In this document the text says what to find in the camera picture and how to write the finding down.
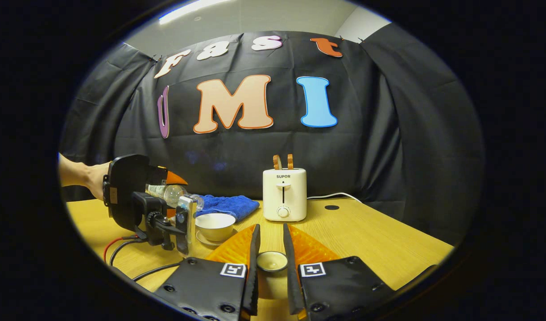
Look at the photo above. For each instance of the cream toaster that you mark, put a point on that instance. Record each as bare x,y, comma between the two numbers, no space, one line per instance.
284,196

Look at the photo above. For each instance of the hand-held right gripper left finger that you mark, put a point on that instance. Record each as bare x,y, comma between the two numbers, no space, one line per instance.
254,276

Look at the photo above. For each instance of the cream teacup lid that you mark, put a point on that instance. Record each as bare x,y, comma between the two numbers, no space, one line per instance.
272,262

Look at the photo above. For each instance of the cream saucer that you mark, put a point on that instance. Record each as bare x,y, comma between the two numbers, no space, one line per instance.
206,241

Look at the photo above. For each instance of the blue towel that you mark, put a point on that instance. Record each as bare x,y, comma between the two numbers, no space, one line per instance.
233,205

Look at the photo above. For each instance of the black backdrop cloth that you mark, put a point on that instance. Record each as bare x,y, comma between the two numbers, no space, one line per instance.
366,147

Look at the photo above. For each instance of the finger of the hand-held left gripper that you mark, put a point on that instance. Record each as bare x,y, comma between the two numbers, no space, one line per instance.
172,179

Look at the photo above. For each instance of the cream teacup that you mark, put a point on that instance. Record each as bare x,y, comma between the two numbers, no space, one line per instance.
215,225

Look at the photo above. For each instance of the clear plastic water bottle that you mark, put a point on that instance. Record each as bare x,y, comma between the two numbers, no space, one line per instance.
172,192

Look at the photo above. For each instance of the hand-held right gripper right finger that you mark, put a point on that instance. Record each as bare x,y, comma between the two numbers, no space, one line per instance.
291,281

